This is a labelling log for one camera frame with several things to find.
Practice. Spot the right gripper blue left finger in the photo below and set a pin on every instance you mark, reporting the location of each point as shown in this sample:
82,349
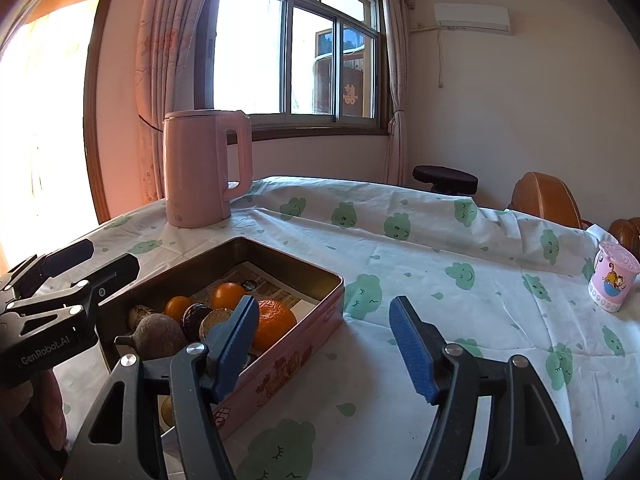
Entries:
228,345

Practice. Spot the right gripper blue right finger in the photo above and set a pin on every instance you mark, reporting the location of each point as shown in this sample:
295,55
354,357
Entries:
420,345

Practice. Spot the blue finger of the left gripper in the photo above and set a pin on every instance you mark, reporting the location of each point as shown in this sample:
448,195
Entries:
104,281
55,259

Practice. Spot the sugarcane piece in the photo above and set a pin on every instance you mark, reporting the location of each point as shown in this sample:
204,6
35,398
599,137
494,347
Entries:
213,318
136,315

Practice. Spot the dark wrinkled date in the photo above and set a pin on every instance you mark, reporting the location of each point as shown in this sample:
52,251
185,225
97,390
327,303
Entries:
192,319

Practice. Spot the large bumpy tangerine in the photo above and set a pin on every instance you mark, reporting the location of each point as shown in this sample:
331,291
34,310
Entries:
275,320

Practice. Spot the small smooth orange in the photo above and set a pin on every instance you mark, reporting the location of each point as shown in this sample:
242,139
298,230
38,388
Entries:
176,307

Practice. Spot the brown round mangosteen fruit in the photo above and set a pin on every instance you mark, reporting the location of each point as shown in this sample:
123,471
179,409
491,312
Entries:
157,336

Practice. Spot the small yellow-brown longan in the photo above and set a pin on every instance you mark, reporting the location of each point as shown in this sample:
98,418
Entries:
166,412

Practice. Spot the person's left hand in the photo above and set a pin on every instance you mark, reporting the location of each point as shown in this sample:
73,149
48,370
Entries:
43,391

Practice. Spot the printed leaflet in tin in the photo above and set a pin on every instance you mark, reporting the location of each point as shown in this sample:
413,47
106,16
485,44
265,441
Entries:
261,286

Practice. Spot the white green cloud tablecloth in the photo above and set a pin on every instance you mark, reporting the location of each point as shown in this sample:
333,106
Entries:
497,282

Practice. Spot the pink electric kettle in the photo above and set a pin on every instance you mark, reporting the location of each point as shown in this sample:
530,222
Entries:
197,189

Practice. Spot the dark round stool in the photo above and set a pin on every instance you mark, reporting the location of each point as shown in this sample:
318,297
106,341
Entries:
446,180

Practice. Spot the brown leather chair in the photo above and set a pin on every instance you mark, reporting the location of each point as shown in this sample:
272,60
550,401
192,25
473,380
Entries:
546,197

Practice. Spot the pink cartoon cup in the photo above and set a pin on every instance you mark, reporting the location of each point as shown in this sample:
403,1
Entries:
615,269

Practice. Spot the brown leather sofa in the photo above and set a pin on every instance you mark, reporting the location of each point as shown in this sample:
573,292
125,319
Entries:
627,232

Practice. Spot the pink left curtain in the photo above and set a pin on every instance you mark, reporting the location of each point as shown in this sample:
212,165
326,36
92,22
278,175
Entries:
165,36

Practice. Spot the pink curtain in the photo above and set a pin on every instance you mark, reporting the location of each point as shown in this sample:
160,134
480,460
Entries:
397,47
165,36

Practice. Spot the pink right curtain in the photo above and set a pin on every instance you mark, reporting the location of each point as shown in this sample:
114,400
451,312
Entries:
397,47

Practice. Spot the window with brown frame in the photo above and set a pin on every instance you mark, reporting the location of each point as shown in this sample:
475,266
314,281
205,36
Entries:
296,67

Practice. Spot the white wall air conditioner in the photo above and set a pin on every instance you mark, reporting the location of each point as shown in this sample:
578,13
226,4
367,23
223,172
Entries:
475,17

